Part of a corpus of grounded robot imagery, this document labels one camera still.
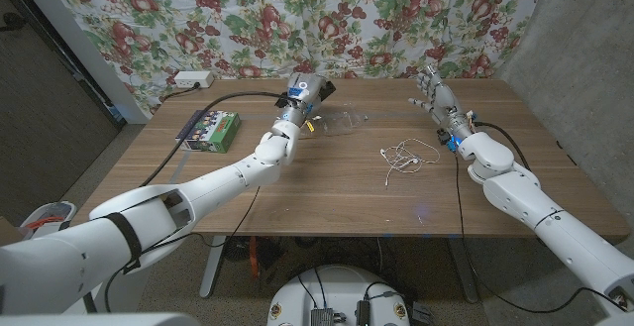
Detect white wired earphones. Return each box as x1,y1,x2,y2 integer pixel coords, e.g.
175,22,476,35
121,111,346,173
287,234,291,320
379,138,441,187

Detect white table leg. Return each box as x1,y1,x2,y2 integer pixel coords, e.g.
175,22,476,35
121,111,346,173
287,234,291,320
199,235,228,299

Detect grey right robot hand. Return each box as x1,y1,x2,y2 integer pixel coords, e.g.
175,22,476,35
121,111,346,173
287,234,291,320
408,65,475,142

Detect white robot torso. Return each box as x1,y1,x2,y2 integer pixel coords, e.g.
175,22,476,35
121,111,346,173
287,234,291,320
265,265,412,326

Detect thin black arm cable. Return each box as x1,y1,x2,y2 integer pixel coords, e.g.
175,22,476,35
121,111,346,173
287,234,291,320
103,185,263,313
454,152,628,314

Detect clear plastic clamshell container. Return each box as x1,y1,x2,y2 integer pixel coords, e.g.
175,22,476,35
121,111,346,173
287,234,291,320
311,109,370,137

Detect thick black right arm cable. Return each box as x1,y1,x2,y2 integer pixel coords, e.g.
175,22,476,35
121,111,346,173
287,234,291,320
474,121,532,172

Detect floral fruit print backdrop cloth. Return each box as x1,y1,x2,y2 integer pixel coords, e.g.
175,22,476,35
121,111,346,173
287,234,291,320
42,0,551,117

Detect white power strip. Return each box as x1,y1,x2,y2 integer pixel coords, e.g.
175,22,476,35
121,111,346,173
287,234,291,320
173,70,216,90

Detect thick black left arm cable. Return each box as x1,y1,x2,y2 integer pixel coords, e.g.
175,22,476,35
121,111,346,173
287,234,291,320
141,90,293,188

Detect black power strip cord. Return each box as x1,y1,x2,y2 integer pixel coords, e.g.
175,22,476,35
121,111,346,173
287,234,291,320
158,83,202,104

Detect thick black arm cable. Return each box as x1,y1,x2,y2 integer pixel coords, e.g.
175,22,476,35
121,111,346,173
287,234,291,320
474,121,532,172
141,90,293,188

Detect black device under table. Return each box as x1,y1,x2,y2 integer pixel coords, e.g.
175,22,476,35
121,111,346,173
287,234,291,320
222,236,288,268

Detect green puzzle box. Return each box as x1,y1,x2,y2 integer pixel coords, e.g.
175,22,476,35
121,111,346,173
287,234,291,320
174,109,243,155

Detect grey electronics module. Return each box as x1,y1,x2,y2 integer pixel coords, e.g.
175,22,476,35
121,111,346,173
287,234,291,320
310,308,334,326

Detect white plastic bin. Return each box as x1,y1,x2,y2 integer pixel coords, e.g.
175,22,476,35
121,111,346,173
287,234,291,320
19,200,78,233

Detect grey table leg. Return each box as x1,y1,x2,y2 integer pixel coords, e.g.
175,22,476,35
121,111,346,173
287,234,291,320
448,236,479,303

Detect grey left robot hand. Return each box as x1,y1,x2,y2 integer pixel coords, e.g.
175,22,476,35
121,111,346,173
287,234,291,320
282,71,329,119

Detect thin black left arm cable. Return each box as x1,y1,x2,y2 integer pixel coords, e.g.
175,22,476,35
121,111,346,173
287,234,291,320
103,185,263,313

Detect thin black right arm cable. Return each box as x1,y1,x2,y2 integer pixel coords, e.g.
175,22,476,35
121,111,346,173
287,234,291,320
454,152,628,314

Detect grey block beside torso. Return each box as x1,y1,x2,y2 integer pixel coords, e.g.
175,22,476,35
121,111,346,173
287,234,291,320
413,301,432,325

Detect orange item in bin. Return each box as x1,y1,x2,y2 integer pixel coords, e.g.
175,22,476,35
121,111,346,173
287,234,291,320
24,215,65,230

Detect orange strap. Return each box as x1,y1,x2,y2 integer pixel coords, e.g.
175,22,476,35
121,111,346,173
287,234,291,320
249,236,262,278

